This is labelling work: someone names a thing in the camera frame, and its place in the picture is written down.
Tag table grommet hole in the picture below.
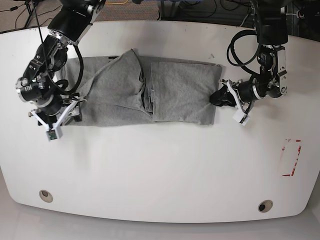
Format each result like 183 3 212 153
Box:
39 190 53 203
258 199 273 213

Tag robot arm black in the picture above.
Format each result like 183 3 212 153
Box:
15 0 105 133
209 0 290 124

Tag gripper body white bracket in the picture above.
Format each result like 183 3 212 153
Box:
220 77 260 116
28 96 87 130

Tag right table grommet hole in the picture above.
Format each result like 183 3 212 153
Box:
258 199 273 213

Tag left table grommet hole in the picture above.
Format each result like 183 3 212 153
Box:
39 190 53 203

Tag grey t-shirt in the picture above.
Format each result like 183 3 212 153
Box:
58 48 224 128

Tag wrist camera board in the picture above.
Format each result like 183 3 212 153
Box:
46 128 63 141
233 109 250 126

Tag red tape marking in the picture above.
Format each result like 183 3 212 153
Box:
279 139 302 177

